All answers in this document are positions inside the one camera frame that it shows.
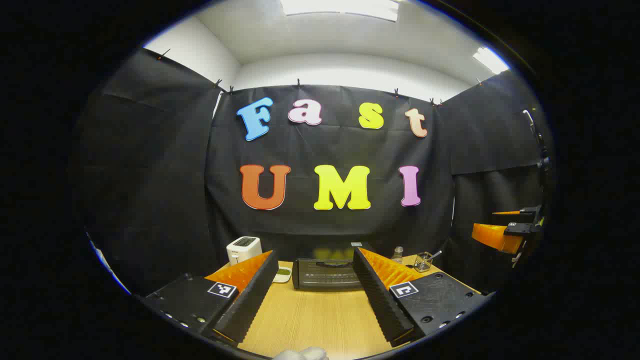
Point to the ceiling light panel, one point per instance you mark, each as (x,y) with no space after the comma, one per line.
(491,60)
(340,9)

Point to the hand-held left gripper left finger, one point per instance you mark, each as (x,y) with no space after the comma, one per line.
(250,300)

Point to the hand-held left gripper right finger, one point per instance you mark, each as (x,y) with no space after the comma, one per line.
(382,300)

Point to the clear glass bottle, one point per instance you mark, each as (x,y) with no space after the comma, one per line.
(397,256)

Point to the black backdrop cloth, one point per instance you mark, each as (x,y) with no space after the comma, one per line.
(325,145)

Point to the small white dish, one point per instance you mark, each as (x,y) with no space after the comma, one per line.
(284,275)

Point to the clear utensil holder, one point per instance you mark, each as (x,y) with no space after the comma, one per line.
(423,262)

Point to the metal spoon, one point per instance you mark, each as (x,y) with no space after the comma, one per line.
(436,255)

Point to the white toaster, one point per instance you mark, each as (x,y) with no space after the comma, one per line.
(244,250)

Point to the black electric oven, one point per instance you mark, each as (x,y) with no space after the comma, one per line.
(325,275)

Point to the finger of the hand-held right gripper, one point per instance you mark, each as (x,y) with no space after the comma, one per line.
(492,236)
(527,214)

